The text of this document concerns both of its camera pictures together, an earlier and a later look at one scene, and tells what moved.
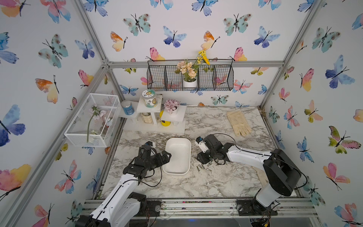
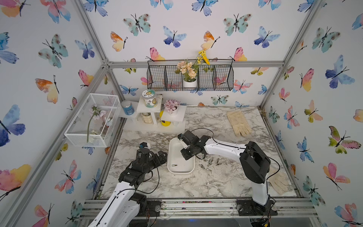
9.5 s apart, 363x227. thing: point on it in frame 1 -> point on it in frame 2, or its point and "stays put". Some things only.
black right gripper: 201,158 -> 185,156
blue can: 127,107 stays put
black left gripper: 165,159 stays put
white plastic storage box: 179,163 stays put
